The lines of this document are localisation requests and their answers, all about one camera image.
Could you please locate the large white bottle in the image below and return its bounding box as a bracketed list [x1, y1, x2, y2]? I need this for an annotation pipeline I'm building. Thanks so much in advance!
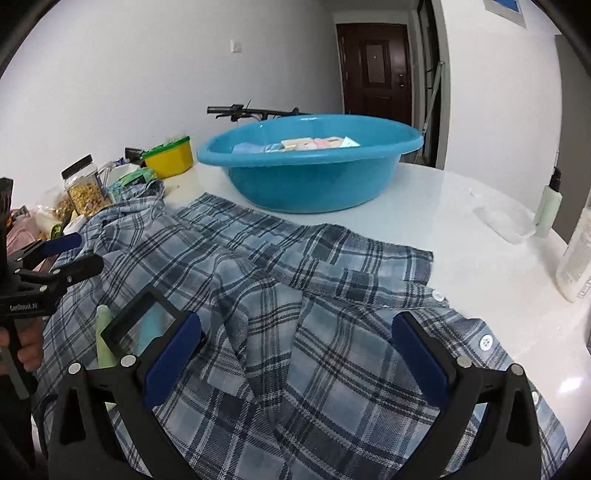
[555, 189, 591, 303]

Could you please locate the light blue packet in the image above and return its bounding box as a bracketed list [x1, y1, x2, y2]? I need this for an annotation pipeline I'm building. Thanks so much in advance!
[124, 314, 174, 352]

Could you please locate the clear plastic container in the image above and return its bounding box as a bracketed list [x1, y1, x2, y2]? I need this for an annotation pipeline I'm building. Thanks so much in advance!
[475, 203, 536, 245]

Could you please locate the dark brown door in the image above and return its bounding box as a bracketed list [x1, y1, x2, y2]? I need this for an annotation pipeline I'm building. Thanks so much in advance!
[335, 22, 413, 126]

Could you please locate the bicycle handlebar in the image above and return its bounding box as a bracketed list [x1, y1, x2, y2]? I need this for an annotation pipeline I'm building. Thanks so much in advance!
[207, 104, 311, 124]

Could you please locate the pink packet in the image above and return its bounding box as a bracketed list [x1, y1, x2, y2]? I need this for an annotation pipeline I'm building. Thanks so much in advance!
[7, 208, 47, 271]

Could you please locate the black framed glass door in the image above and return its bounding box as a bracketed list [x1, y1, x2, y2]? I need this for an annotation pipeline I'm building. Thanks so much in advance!
[413, 0, 441, 139]

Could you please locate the clear snack bag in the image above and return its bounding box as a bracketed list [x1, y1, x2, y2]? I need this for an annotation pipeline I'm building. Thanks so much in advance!
[44, 189, 75, 222]

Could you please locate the black framed tablet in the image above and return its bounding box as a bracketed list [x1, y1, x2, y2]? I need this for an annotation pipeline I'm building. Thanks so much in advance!
[100, 285, 188, 361]

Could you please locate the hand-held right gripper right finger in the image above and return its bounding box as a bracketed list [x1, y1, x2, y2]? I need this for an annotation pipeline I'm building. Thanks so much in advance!
[392, 311, 541, 480]

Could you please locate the pale green pump bottle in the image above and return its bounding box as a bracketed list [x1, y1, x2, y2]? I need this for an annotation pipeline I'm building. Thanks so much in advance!
[534, 152, 564, 239]

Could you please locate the clear cereal jar black lid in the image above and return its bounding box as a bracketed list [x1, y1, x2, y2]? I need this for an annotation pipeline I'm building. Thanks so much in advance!
[61, 154, 114, 217]

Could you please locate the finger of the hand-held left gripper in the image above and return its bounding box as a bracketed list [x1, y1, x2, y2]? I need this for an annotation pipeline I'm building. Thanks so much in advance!
[7, 232, 84, 274]
[17, 253, 105, 295]

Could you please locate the blue plaid shirt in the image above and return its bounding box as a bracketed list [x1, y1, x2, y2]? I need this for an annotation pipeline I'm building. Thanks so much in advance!
[32, 180, 571, 480]

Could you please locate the green floral tissue pack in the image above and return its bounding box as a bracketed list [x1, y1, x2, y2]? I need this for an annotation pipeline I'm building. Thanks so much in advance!
[108, 167, 158, 195]

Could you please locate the blue wall picture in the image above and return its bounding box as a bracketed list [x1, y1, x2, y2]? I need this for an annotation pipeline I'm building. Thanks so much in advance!
[482, 0, 527, 28]

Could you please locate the pale green tube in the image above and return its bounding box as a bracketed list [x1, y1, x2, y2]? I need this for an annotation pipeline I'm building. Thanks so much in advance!
[95, 305, 118, 370]

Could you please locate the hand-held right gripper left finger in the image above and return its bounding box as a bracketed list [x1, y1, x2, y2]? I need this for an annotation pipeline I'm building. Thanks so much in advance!
[48, 311, 206, 480]

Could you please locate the mop with green handle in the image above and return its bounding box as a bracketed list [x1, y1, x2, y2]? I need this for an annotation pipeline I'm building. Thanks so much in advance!
[418, 60, 446, 164]

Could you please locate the yellow tub with green rim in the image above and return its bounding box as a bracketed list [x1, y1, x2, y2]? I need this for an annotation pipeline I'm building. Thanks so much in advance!
[141, 136, 195, 179]

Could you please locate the person's left hand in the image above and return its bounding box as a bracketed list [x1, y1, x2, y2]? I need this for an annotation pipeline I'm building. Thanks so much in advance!
[18, 318, 45, 371]

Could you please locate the blue plastic basin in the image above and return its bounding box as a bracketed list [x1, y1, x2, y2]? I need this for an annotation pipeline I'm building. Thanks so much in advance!
[197, 114, 424, 214]

